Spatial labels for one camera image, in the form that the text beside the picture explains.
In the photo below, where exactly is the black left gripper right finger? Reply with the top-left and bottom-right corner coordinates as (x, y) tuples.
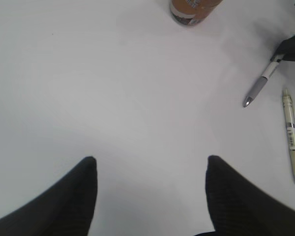
(205, 155), (295, 236)

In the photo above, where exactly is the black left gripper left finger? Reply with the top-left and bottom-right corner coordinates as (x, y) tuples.
(0, 156), (97, 236)

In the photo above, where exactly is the grey grip silver pen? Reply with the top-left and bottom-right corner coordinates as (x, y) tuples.
(242, 54), (284, 108)

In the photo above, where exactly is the brown coffee bottle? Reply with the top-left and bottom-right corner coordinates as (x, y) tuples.
(170, 0), (222, 26)

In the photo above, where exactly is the beige grip white pen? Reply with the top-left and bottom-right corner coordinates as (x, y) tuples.
(282, 88), (295, 179)

